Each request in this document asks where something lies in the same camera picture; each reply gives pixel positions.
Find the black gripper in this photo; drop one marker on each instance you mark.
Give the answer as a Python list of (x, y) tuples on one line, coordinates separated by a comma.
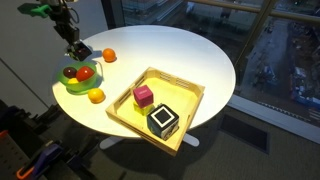
[(66, 26)]

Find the pink cube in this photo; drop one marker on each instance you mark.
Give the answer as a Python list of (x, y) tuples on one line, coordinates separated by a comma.
[(143, 96)]

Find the yellow-green cube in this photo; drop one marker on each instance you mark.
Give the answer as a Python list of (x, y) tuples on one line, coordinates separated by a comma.
[(145, 110)]

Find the wooden crate tray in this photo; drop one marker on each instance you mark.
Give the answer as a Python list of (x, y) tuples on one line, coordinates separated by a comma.
[(173, 96)]

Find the black white square-print cube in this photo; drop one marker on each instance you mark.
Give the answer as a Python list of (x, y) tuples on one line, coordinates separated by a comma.
[(162, 121)]

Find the dark purple plum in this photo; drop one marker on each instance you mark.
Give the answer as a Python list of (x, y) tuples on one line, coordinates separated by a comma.
[(69, 72)]

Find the red apple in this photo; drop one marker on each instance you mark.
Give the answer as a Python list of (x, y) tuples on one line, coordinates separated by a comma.
[(84, 74)]

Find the small yellow lemon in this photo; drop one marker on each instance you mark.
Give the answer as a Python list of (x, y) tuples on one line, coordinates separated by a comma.
[(73, 81)]

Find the orange fruit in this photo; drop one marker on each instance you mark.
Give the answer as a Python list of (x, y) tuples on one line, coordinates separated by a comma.
[(109, 55)]

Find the green plastic bowl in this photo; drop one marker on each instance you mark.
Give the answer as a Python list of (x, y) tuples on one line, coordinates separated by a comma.
[(80, 86)]

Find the yellow-orange citrus fruit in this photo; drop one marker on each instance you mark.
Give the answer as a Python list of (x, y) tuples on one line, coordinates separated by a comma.
[(96, 95)]

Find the white table base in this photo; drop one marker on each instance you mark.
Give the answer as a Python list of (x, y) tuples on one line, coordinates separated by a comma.
[(110, 142)]

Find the tan window handrail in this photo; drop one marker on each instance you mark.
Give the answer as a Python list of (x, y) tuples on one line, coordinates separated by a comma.
[(233, 6)]

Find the tan window mullion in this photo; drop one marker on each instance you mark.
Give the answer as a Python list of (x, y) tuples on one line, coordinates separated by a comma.
[(256, 30)]

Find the dark floor vent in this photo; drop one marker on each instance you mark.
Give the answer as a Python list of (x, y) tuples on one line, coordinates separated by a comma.
[(245, 133)]

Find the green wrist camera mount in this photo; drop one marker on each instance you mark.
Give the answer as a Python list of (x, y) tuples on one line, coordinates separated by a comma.
[(41, 10)]

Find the dark window frame post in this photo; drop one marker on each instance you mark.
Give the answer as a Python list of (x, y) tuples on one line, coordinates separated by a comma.
[(112, 13)]

